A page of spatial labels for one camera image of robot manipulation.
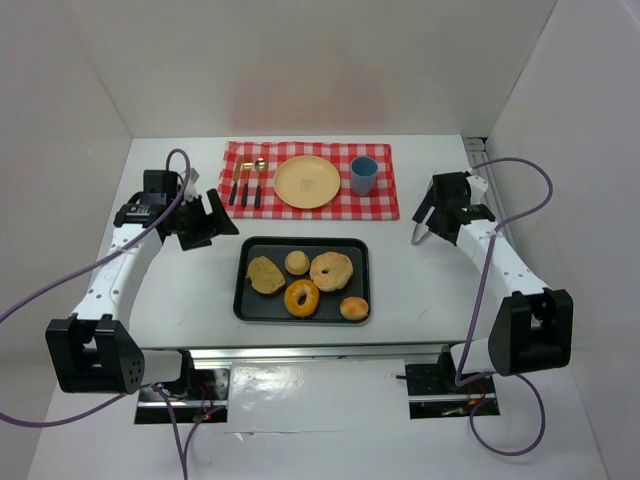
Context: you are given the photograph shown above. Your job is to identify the aluminium rail front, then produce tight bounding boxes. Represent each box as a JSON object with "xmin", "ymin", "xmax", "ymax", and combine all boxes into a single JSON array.
[{"xmin": 142, "ymin": 342, "xmax": 466, "ymax": 362}]

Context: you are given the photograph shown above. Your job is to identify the purple cable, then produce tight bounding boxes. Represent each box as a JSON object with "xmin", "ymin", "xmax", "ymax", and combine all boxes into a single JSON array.
[
  {"xmin": 0, "ymin": 148, "xmax": 226, "ymax": 480},
  {"xmin": 453, "ymin": 157, "xmax": 554, "ymax": 457}
]

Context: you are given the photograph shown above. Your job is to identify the gold knife black handle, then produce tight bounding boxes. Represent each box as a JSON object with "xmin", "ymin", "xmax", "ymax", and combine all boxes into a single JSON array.
[{"xmin": 229, "ymin": 156, "xmax": 244, "ymax": 206}]

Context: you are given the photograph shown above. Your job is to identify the beige round plate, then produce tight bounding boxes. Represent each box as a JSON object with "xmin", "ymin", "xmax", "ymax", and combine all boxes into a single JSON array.
[{"xmin": 273, "ymin": 155, "xmax": 341, "ymax": 209}]

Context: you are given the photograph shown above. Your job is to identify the small round muffin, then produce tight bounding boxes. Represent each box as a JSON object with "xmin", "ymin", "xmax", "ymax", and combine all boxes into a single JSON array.
[{"xmin": 285, "ymin": 250, "xmax": 310, "ymax": 276}]

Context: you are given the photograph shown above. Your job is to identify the pale bagel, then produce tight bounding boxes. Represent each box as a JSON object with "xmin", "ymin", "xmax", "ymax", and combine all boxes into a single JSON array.
[{"xmin": 309, "ymin": 252, "xmax": 354, "ymax": 292}]

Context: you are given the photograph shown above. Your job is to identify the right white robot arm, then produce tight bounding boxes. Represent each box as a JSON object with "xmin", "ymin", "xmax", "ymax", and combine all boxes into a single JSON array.
[{"xmin": 412, "ymin": 172, "xmax": 574, "ymax": 387}]

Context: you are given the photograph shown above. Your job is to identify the aluminium rail right side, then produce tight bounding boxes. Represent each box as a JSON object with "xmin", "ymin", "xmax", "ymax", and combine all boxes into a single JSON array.
[{"xmin": 462, "ymin": 137, "xmax": 506, "ymax": 221}]

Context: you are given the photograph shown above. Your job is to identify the black baking tray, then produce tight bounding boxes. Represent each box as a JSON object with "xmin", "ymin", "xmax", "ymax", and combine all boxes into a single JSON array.
[{"xmin": 233, "ymin": 236, "xmax": 370, "ymax": 324}]

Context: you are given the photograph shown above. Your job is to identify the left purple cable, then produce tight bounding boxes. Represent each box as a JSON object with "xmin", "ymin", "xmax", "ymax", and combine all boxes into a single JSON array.
[{"xmin": 0, "ymin": 148, "xmax": 226, "ymax": 480}]

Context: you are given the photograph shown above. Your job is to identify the gold spoon black handle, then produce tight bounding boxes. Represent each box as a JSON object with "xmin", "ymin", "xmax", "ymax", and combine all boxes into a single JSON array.
[{"xmin": 254, "ymin": 157, "xmax": 268, "ymax": 209}]

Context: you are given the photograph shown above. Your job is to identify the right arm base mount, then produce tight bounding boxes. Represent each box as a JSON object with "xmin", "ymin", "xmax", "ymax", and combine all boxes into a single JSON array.
[{"xmin": 395, "ymin": 361, "xmax": 500, "ymax": 420}]

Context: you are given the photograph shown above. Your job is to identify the brown bread slice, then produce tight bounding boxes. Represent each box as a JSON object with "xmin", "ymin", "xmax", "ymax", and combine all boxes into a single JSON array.
[{"xmin": 246, "ymin": 256, "xmax": 286, "ymax": 295}]

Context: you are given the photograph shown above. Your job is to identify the small round bun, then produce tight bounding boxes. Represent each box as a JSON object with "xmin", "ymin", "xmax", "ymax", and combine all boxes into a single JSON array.
[{"xmin": 340, "ymin": 297, "xmax": 369, "ymax": 321}]

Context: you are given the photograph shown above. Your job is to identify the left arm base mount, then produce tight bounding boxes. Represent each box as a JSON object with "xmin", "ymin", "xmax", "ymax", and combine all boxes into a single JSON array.
[{"xmin": 134, "ymin": 365, "xmax": 231, "ymax": 425}]

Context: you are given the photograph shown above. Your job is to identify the orange glazed donut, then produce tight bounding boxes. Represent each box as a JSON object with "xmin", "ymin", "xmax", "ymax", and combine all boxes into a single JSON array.
[{"xmin": 284, "ymin": 279, "xmax": 320, "ymax": 318}]

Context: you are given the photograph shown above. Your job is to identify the gold fork black handle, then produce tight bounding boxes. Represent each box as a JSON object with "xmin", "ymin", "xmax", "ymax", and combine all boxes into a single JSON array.
[{"xmin": 241, "ymin": 156, "xmax": 253, "ymax": 208}]

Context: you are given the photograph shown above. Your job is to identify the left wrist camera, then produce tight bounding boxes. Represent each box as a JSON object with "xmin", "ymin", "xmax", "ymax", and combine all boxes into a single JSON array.
[{"xmin": 141, "ymin": 170, "xmax": 181, "ymax": 205}]

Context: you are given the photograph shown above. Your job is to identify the red checkered cloth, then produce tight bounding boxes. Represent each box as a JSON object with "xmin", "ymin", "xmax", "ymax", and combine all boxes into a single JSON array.
[{"xmin": 218, "ymin": 141, "xmax": 400, "ymax": 221}]

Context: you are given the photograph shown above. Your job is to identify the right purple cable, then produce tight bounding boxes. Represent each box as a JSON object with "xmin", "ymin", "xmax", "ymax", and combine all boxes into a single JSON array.
[{"xmin": 453, "ymin": 157, "xmax": 554, "ymax": 457}]

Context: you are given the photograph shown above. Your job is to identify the aluminium rail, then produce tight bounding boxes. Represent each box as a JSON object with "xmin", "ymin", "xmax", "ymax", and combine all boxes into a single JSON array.
[
  {"xmin": 142, "ymin": 342, "xmax": 466, "ymax": 362},
  {"xmin": 462, "ymin": 137, "xmax": 506, "ymax": 221}
]

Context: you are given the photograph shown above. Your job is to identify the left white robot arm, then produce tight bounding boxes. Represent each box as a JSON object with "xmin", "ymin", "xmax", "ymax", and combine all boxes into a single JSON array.
[{"xmin": 45, "ymin": 189, "xmax": 239, "ymax": 394}]

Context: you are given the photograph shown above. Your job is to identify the blue cup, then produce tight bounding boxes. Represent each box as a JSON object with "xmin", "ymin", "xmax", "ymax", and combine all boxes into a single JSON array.
[{"xmin": 350, "ymin": 156, "xmax": 378, "ymax": 196}]

